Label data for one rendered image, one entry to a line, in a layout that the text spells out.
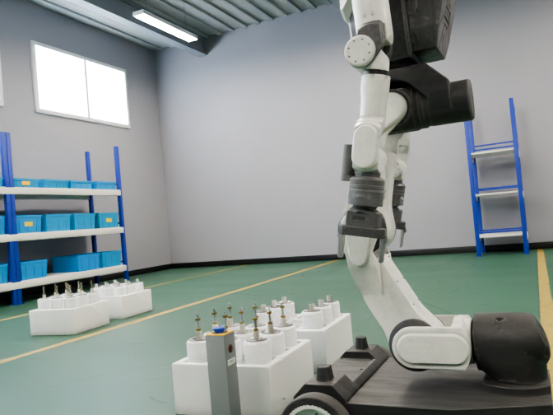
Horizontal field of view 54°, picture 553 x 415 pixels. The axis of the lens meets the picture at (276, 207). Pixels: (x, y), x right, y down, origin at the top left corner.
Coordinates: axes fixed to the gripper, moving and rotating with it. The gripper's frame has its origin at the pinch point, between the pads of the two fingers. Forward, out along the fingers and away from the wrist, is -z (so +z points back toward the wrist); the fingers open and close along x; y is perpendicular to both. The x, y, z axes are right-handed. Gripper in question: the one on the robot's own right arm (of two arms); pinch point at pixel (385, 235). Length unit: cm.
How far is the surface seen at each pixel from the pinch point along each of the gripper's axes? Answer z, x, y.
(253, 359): -46, 36, 18
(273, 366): -47, 29, 18
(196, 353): -50, 59, 16
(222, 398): -54, 39, 34
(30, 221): -89, 452, -306
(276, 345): -45, 33, 5
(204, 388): -60, 52, 21
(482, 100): 121, -21, -624
